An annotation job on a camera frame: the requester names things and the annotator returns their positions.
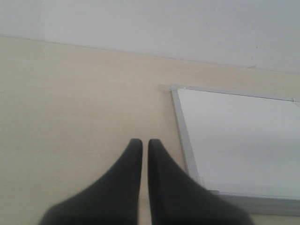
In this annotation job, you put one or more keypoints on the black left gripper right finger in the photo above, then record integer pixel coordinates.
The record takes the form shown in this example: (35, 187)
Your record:
(176, 199)

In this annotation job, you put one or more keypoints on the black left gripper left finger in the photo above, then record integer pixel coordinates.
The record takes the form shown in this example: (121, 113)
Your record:
(111, 200)

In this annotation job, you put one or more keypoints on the clear tape back right corner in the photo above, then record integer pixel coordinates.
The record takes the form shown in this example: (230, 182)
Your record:
(295, 100)

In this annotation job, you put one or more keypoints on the white whiteboard with grey frame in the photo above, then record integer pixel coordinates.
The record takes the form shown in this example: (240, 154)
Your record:
(245, 148)

